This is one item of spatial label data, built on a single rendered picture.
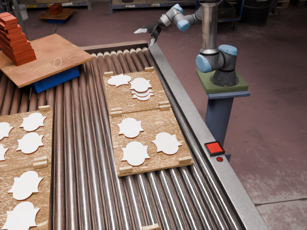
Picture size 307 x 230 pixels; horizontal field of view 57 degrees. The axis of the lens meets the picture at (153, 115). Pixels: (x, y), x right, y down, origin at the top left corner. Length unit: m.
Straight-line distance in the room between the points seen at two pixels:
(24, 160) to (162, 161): 0.63
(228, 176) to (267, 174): 1.34
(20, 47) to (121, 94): 0.67
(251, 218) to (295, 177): 1.52
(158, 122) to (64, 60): 0.78
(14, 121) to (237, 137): 1.99
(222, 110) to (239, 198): 0.87
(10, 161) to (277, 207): 1.88
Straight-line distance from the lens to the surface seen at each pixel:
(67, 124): 1.58
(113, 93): 1.73
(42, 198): 1.27
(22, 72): 1.88
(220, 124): 2.08
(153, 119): 1.51
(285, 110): 3.39
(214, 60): 1.74
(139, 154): 1.32
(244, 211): 1.23
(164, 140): 1.39
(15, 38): 1.91
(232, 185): 1.29
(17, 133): 1.59
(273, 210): 2.43
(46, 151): 1.44
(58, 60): 1.93
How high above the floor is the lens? 1.92
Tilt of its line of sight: 40 degrees down
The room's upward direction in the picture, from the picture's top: straight up
